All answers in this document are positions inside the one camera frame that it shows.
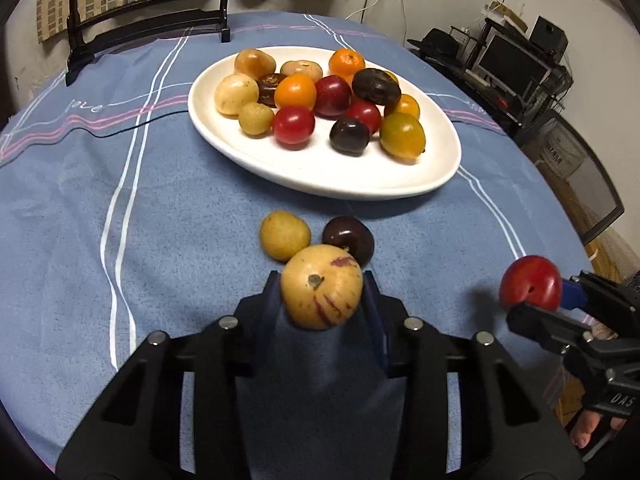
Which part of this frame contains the large red tomato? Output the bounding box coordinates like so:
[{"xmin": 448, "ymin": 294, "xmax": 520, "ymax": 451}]
[{"xmin": 499, "ymin": 255, "xmax": 563, "ymax": 312}]

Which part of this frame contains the pale striped melon fruit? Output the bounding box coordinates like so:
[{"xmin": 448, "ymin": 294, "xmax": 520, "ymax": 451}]
[{"xmin": 280, "ymin": 244, "xmax": 363, "ymax": 330}]

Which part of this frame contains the dark purple plum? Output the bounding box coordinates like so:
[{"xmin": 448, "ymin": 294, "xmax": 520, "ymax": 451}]
[{"xmin": 330, "ymin": 117, "xmax": 370, "ymax": 156}]

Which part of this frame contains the red cherry tomato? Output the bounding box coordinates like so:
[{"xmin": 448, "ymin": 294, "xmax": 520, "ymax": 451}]
[{"xmin": 346, "ymin": 100, "xmax": 382, "ymax": 136}]

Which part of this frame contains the dark brown passion fruit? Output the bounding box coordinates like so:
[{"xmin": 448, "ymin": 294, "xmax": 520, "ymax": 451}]
[{"xmin": 352, "ymin": 68, "xmax": 401, "ymax": 106}]

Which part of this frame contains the small orange fruit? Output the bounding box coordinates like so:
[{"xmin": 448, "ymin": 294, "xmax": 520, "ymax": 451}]
[{"xmin": 273, "ymin": 74, "xmax": 317, "ymax": 110}]

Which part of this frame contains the large yellow speckled fruit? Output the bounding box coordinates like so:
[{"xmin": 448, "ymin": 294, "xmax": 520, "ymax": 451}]
[{"xmin": 234, "ymin": 49, "xmax": 277, "ymax": 80}]

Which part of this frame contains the small orange tomato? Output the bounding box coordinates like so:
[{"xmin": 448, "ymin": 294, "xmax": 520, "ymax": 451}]
[
  {"xmin": 384, "ymin": 93, "xmax": 421, "ymax": 119},
  {"xmin": 384, "ymin": 70, "xmax": 399, "ymax": 84}
]

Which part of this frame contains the person's right hand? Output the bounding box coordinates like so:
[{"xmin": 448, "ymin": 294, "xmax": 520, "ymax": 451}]
[{"xmin": 569, "ymin": 320, "xmax": 629, "ymax": 451}]

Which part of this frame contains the dark purple fruit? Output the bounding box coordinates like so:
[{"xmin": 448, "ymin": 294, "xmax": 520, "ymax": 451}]
[{"xmin": 321, "ymin": 216, "xmax": 375, "ymax": 266}]

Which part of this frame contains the black mesh chair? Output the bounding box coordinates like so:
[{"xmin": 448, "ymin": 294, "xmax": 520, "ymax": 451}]
[{"xmin": 514, "ymin": 110, "xmax": 625, "ymax": 245}]

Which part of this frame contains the blue striped tablecloth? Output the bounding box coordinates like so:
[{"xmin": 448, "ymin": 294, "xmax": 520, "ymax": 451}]
[{"xmin": 1, "ymin": 12, "xmax": 588, "ymax": 465}]

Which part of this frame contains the small yellow-green fruit on plate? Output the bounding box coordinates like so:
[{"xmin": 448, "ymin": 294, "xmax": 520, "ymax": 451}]
[{"xmin": 238, "ymin": 102, "xmax": 274, "ymax": 136}]

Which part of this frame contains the small orange tomato on plate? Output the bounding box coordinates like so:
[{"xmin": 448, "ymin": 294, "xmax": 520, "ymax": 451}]
[{"xmin": 384, "ymin": 93, "xmax": 421, "ymax": 119}]

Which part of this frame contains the computer monitor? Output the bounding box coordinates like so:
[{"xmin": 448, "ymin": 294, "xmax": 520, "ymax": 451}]
[{"xmin": 473, "ymin": 30, "xmax": 551, "ymax": 102}]

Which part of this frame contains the pale speckled fruit on plate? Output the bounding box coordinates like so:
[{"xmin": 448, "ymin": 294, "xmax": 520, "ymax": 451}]
[{"xmin": 214, "ymin": 74, "xmax": 259, "ymax": 117}]

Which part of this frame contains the dark red fruit on plate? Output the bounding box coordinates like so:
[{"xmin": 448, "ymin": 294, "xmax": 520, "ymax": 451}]
[{"xmin": 314, "ymin": 75, "xmax": 352, "ymax": 119}]

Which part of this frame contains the dark brown fruit on plate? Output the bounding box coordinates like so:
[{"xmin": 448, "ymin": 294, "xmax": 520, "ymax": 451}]
[{"xmin": 257, "ymin": 73, "xmax": 285, "ymax": 107}]

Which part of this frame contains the black speaker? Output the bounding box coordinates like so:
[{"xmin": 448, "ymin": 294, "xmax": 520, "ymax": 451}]
[{"xmin": 529, "ymin": 15, "xmax": 568, "ymax": 63}]

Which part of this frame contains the orange tangerine on plate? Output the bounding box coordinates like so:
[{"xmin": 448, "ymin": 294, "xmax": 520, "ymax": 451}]
[{"xmin": 329, "ymin": 48, "xmax": 366, "ymax": 79}]

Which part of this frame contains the beige round fruit on plate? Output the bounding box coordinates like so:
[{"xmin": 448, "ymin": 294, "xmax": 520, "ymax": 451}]
[{"xmin": 280, "ymin": 60, "xmax": 323, "ymax": 82}]

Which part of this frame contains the black media shelf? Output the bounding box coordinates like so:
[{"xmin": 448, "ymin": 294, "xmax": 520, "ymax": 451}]
[{"xmin": 408, "ymin": 18, "xmax": 574, "ymax": 136}]

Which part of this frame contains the round goldfish screen ornament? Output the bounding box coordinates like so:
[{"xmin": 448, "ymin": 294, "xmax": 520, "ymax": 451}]
[{"xmin": 65, "ymin": 0, "xmax": 231, "ymax": 86}]

